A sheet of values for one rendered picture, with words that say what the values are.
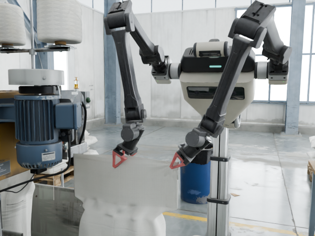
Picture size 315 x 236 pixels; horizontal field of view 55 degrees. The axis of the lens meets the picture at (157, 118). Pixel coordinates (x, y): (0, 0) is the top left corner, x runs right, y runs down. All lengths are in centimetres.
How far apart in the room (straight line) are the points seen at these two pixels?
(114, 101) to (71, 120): 902
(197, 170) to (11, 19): 262
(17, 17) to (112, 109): 884
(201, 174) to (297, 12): 631
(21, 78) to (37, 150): 24
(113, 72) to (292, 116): 554
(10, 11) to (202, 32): 834
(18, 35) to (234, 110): 108
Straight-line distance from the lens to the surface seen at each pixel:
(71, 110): 105
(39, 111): 105
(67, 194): 196
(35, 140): 107
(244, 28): 106
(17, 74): 106
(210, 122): 117
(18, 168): 128
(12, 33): 136
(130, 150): 129
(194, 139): 112
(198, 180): 350
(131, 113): 125
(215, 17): 948
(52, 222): 210
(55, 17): 119
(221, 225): 193
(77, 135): 156
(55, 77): 105
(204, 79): 157
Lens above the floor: 137
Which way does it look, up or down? 7 degrees down
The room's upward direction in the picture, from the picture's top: straight up
